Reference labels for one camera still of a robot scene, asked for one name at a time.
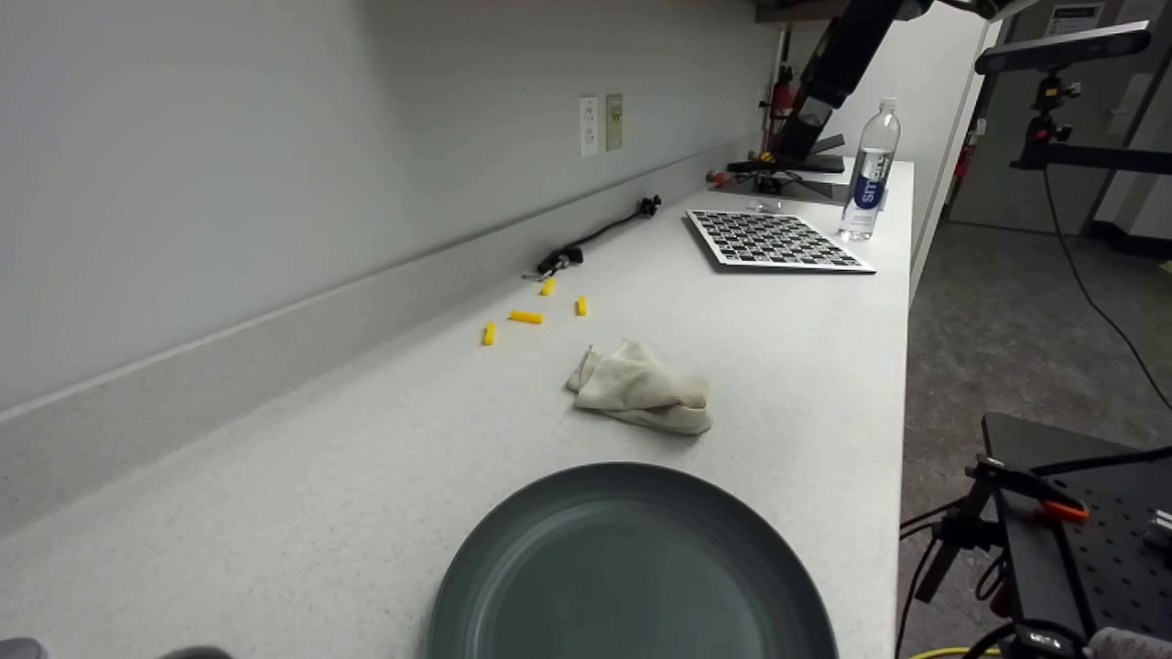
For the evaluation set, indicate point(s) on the grey rounded object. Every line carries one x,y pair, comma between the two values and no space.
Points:
24,648

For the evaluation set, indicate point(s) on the black camera tripod stand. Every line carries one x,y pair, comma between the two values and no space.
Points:
1076,45

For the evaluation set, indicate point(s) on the wall power outlet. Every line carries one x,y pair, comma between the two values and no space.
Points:
612,121

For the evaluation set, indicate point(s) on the white wall outlet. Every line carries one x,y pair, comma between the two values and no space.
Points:
588,127

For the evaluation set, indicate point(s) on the black optical breadboard table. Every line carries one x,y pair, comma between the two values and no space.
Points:
1102,550

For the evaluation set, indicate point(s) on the clear water bottle blue label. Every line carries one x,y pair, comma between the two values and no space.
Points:
869,184

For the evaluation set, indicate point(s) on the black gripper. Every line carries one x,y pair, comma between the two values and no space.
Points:
849,57

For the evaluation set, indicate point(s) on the cream cloth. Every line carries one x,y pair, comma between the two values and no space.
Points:
637,390

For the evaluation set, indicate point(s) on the grey padded object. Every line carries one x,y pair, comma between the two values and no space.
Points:
1130,647

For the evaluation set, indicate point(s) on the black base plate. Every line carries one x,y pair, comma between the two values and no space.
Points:
781,182

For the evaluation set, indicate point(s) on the small yellow piece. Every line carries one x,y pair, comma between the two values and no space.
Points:
490,335
579,305
526,320
547,288

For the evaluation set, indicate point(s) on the dark green round plate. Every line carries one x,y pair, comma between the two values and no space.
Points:
637,571

